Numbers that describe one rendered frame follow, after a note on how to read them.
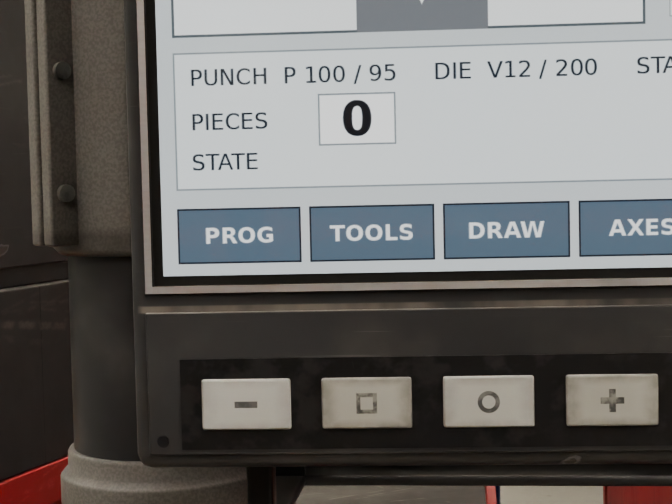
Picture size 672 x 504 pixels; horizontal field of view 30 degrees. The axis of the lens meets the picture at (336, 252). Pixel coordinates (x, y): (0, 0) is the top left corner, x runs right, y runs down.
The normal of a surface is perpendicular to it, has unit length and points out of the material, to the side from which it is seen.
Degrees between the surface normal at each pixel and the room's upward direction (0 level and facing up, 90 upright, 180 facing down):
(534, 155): 90
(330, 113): 90
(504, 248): 90
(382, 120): 90
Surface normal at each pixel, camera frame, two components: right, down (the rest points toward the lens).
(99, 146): -0.38, 0.06
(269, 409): -0.06, 0.05
